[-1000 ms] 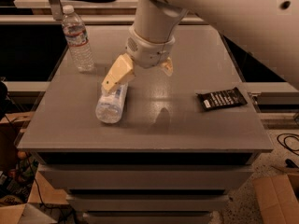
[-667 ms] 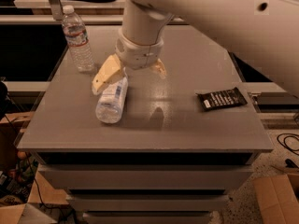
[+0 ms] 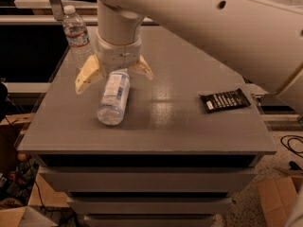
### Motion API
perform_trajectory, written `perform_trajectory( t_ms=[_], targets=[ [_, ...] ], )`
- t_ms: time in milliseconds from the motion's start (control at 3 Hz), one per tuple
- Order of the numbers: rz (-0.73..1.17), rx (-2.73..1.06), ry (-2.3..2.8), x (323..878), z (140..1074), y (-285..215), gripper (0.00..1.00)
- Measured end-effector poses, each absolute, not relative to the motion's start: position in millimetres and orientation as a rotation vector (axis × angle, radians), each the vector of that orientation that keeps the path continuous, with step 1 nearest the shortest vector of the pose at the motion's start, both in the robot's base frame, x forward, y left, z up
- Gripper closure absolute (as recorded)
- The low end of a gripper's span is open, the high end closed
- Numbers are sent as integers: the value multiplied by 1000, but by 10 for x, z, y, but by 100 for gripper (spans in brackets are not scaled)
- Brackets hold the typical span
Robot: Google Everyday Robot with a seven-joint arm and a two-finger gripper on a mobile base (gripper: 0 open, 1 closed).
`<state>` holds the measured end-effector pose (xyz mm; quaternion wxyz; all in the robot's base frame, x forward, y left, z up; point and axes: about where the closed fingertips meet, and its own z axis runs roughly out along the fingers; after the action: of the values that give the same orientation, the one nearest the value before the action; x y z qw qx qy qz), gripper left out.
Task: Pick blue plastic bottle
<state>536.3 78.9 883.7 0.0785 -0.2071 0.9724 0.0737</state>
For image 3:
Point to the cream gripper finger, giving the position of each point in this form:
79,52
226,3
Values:
142,68
91,72

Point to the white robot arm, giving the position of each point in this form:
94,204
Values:
259,39

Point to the cardboard box left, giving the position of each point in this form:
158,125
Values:
26,199

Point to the grey drawer cabinet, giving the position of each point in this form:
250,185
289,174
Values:
169,163

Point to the upright clear water bottle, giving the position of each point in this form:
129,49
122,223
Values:
77,35

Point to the blue-label plastic bottle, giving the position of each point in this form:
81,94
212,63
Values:
111,107

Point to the cardboard box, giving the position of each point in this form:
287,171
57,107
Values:
277,198
26,199

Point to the metal shelf rail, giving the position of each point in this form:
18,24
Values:
43,14

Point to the cardboard box right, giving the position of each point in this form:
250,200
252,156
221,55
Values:
277,198

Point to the black snack bar wrapper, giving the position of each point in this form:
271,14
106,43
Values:
225,101

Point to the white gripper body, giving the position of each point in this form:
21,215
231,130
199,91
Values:
118,56

